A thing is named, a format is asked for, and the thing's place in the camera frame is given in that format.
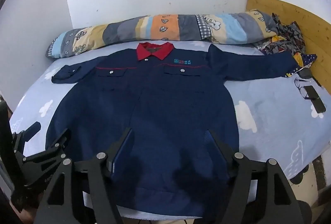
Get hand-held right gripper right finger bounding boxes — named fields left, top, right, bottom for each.
left=207, top=130, right=305, bottom=224

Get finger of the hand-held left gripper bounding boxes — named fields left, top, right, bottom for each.
left=12, top=122, right=42, bottom=152
left=23, top=129, right=72, bottom=166

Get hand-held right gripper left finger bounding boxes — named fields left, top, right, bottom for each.
left=35, top=128, right=133, bottom=224

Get navy work jacket red collar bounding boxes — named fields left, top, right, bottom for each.
left=45, top=41, right=303, bottom=212

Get person's left hand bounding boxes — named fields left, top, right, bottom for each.
left=10, top=203, right=39, bottom=224

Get light blue cloud bed sheet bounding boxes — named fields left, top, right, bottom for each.
left=9, top=40, right=331, bottom=219

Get eyeglasses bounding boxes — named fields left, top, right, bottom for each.
left=294, top=78, right=321, bottom=100

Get black phone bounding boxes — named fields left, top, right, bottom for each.
left=304, top=86, right=327, bottom=114

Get black case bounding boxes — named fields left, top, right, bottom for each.
left=299, top=68, right=314, bottom=80

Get yellow and blue starry cloth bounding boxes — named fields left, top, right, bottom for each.
left=284, top=52, right=318, bottom=77

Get dark patterned cloth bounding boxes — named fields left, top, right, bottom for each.
left=255, top=13, right=306, bottom=56

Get striped patchwork quilt roll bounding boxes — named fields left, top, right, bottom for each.
left=46, top=9, right=278, bottom=58

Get wooden headboard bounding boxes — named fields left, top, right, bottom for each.
left=246, top=0, right=331, bottom=96

